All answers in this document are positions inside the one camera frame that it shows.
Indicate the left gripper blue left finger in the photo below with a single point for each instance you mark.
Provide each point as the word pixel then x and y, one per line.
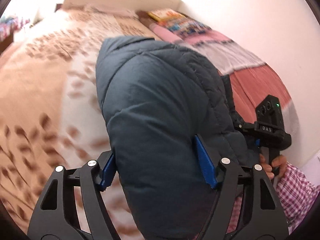
pixel 108 169

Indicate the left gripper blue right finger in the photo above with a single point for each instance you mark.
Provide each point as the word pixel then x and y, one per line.
pixel 206 165

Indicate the dark blue puffer jacket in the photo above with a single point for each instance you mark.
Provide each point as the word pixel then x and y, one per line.
pixel 155 97

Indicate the right forearm in plaid sleeve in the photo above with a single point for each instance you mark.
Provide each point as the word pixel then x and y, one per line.
pixel 296 194

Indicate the person's right hand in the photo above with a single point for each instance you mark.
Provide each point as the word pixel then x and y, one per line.
pixel 279 163

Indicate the red-brown fleece blanket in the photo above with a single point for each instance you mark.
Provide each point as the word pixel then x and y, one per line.
pixel 251 85

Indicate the beige leaf-pattern bed blanket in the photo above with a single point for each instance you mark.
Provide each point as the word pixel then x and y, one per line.
pixel 53 131

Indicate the pink and white folded quilt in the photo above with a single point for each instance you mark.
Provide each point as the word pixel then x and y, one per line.
pixel 225 54

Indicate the colourful cartoon pillow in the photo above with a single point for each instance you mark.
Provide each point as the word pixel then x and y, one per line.
pixel 178 23

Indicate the plaid cloth on nightstand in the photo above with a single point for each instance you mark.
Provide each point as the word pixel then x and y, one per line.
pixel 11 24

